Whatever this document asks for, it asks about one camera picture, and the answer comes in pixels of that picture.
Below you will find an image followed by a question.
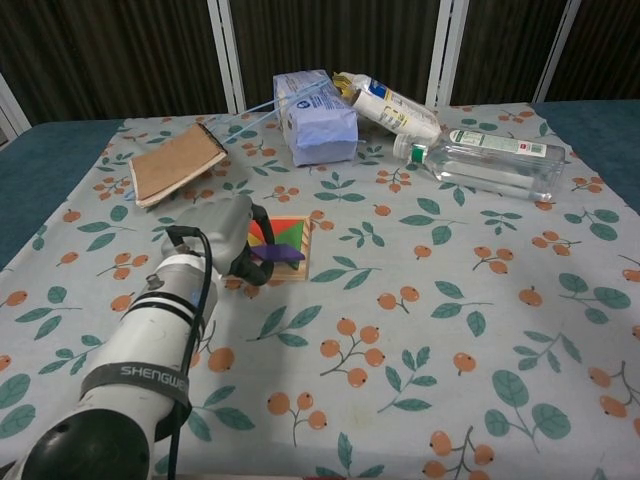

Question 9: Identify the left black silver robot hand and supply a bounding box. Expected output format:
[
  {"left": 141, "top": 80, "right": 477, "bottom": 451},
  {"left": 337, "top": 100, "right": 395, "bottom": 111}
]
[{"left": 161, "top": 193, "right": 275, "bottom": 288}]

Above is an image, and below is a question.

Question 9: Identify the purple tangram piece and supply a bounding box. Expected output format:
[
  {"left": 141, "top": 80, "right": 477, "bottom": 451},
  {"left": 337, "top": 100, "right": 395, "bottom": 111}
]
[{"left": 251, "top": 243, "right": 308, "bottom": 265}]

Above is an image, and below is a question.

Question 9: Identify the orange triangle tangram piece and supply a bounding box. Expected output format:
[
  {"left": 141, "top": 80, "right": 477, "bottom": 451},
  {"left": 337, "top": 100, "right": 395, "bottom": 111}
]
[{"left": 247, "top": 216, "right": 307, "bottom": 241}]

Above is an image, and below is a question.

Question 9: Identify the green triangle tangram piece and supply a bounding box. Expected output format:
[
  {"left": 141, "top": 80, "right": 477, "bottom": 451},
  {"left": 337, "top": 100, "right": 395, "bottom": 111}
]
[{"left": 279, "top": 220, "right": 310, "bottom": 271}]

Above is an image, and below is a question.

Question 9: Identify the wooden tangram puzzle tray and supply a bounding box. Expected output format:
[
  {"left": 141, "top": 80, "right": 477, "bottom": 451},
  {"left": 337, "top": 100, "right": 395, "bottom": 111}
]
[{"left": 222, "top": 213, "right": 314, "bottom": 285}]

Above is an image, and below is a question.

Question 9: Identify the floral leaf print tablecloth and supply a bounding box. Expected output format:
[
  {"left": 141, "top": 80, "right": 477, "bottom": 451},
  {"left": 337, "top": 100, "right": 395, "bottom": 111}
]
[{"left": 0, "top": 101, "right": 640, "bottom": 480}]

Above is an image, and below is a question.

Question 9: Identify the brown spiral notebook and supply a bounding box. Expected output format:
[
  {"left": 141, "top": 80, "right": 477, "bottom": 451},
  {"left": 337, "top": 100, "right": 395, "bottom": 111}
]
[{"left": 128, "top": 123, "right": 230, "bottom": 209}]

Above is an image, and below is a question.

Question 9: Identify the pale blue tissue pack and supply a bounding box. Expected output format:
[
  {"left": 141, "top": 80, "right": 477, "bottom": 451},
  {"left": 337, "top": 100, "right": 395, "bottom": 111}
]
[{"left": 272, "top": 69, "right": 361, "bottom": 168}]

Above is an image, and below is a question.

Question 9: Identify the teal table cover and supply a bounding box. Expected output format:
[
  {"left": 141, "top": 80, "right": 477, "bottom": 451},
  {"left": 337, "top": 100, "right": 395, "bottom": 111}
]
[{"left": 0, "top": 98, "right": 640, "bottom": 274}]

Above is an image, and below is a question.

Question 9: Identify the dark slatted partition screen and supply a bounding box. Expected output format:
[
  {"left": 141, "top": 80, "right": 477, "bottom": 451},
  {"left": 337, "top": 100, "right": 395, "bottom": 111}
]
[{"left": 0, "top": 0, "right": 640, "bottom": 147}]

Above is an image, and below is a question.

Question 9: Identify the white snack pouch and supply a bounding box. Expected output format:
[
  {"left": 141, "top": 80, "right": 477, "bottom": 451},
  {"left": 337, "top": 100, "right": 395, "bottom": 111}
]
[{"left": 333, "top": 70, "right": 443, "bottom": 147}]

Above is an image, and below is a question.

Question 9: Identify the clear plastic water bottle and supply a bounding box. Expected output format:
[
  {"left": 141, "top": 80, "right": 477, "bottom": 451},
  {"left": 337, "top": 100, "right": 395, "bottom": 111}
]
[{"left": 392, "top": 128, "right": 569, "bottom": 203}]

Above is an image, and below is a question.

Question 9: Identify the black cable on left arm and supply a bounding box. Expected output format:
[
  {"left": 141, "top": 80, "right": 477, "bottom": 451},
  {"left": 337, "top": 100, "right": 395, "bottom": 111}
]
[{"left": 166, "top": 225, "right": 215, "bottom": 480}]

